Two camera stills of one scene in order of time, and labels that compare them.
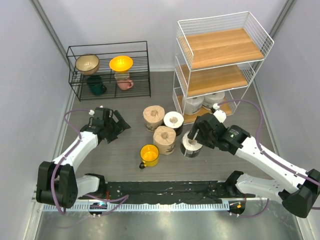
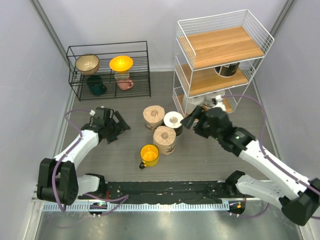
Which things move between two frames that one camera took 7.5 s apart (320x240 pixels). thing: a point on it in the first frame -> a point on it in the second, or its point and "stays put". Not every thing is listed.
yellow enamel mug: x=149 y=154 stays put
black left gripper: x=120 y=127 stays put
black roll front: x=189 y=148 -> x=227 y=71
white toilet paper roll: x=209 y=100 stays put
